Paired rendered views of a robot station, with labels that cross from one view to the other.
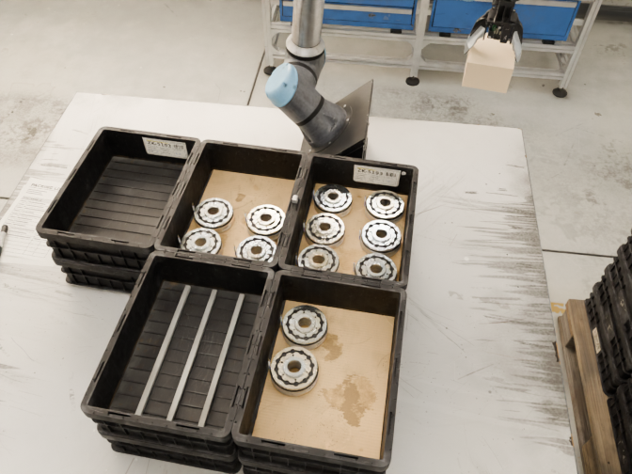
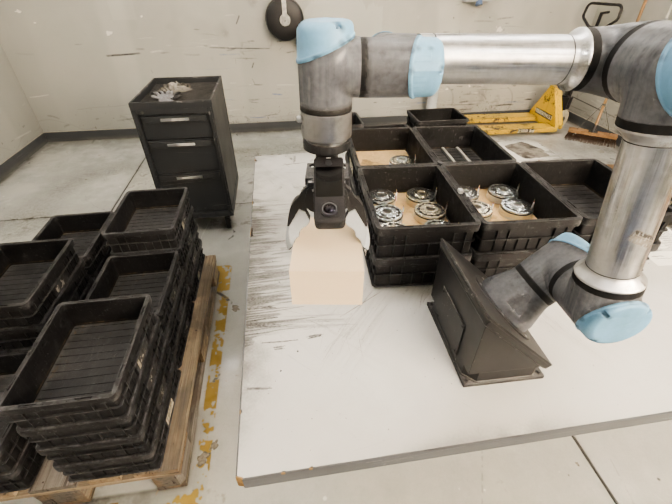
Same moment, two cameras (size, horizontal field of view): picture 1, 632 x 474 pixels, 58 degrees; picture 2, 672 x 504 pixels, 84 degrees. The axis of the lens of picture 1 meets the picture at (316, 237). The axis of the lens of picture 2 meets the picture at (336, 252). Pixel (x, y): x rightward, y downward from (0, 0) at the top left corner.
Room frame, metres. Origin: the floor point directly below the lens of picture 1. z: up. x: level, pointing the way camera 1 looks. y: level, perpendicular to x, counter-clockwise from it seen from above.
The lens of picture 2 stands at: (1.91, -0.60, 1.50)
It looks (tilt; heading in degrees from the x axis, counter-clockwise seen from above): 37 degrees down; 165
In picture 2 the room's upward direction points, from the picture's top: straight up
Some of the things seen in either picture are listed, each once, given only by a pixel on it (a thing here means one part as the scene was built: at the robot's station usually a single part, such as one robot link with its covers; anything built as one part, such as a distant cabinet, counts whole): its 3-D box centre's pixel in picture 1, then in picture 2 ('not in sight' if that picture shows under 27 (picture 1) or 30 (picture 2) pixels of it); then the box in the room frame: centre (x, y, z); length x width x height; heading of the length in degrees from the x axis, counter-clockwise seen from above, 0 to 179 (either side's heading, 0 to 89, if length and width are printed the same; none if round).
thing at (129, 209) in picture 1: (129, 197); (584, 201); (1.05, 0.50, 0.87); 0.40 x 0.30 x 0.11; 170
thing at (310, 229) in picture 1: (324, 228); (430, 210); (0.96, -0.02, 0.86); 0.10 x 0.10 x 0.01
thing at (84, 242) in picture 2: not in sight; (82, 262); (0.17, -1.45, 0.31); 0.40 x 0.30 x 0.34; 174
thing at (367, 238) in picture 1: (381, 235); (387, 212); (0.94, -0.17, 0.86); 0.10 x 0.10 x 0.01
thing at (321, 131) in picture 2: not in sight; (324, 124); (1.37, -0.47, 1.31); 0.08 x 0.08 x 0.05
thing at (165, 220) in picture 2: not in sight; (161, 246); (0.21, -1.06, 0.37); 0.40 x 0.30 x 0.45; 174
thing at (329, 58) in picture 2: not in sight; (327, 67); (1.37, -0.47, 1.39); 0.09 x 0.08 x 0.11; 77
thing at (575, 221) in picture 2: (236, 199); (502, 191); (1.00, 0.20, 0.92); 0.40 x 0.30 x 0.02; 170
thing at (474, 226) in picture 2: (353, 216); (411, 195); (0.95, -0.09, 0.92); 0.40 x 0.30 x 0.02; 170
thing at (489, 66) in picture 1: (489, 61); (327, 258); (1.39, -0.47, 1.08); 0.16 x 0.12 x 0.07; 165
